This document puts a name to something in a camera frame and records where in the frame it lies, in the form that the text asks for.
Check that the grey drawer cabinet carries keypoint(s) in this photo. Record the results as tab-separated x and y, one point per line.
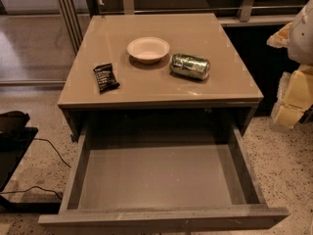
123	63

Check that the black furniture at left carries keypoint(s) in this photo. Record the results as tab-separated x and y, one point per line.
15	139

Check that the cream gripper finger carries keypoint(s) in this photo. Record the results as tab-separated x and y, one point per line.
281	38
294	96

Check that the open grey top drawer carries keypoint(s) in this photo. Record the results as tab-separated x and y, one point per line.
162	181

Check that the white paper bowl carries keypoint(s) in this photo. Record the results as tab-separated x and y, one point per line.
148	50

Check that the black snack bar wrapper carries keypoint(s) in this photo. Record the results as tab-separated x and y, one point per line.
105	78

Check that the green soda can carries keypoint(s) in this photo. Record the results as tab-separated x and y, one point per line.
189	66

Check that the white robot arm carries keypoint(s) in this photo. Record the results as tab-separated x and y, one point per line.
300	48

